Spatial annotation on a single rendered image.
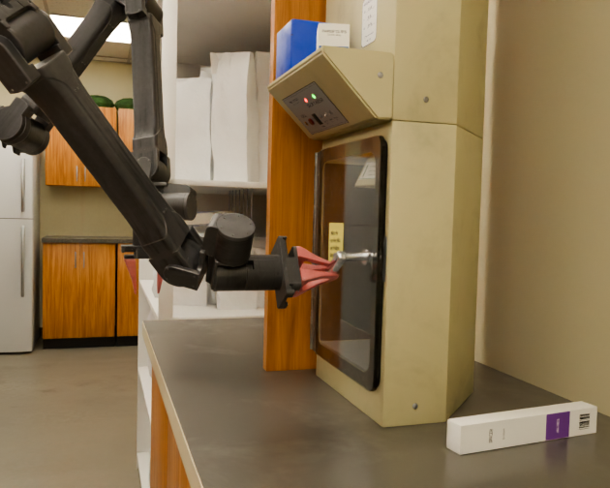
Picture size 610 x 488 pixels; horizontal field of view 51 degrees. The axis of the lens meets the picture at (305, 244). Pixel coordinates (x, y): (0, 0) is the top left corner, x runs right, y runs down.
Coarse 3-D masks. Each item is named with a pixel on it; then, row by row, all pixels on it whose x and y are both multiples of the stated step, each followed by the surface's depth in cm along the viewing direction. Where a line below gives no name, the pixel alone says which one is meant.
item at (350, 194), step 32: (320, 160) 123; (352, 160) 107; (384, 160) 96; (320, 192) 123; (352, 192) 107; (320, 224) 123; (352, 224) 107; (320, 256) 122; (320, 288) 122; (352, 288) 106; (320, 320) 122; (352, 320) 106; (320, 352) 122; (352, 352) 106
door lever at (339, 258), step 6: (342, 252) 99; (366, 252) 100; (336, 258) 99; (342, 258) 99; (348, 258) 100; (354, 258) 100; (360, 258) 100; (366, 258) 100; (330, 264) 102; (336, 264) 100; (342, 264) 101; (330, 270) 102; (336, 270) 102; (330, 282) 106
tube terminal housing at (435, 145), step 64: (384, 0) 98; (448, 0) 97; (448, 64) 98; (384, 128) 98; (448, 128) 98; (448, 192) 99; (448, 256) 100; (384, 320) 97; (448, 320) 100; (384, 384) 98; (448, 384) 102
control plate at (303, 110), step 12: (312, 84) 103; (288, 96) 116; (300, 96) 111; (324, 96) 103; (300, 108) 116; (312, 108) 111; (324, 108) 107; (336, 108) 103; (300, 120) 120; (324, 120) 111; (336, 120) 107; (312, 132) 120
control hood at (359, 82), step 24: (336, 48) 92; (288, 72) 108; (312, 72) 99; (336, 72) 93; (360, 72) 93; (384, 72) 95; (336, 96) 100; (360, 96) 94; (384, 96) 95; (360, 120) 100; (384, 120) 96
